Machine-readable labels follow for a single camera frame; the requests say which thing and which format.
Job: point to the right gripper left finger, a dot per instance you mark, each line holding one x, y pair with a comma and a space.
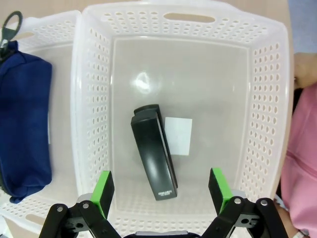
101, 198

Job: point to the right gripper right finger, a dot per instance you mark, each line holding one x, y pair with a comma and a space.
220, 193

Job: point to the black stapler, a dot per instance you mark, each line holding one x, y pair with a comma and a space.
153, 153

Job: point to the blue zip pencil case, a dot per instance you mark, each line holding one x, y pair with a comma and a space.
24, 111

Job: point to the person's right hand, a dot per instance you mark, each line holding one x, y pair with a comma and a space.
305, 69

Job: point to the white paper label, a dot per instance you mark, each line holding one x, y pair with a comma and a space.
179, 136

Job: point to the silver wrist watch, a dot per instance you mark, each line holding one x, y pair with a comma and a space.
302, 230

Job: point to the person in pink hoodie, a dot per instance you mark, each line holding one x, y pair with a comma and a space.
304, 148

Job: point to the white perforated plastic basket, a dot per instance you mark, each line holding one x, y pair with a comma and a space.
94, 99
62, 37

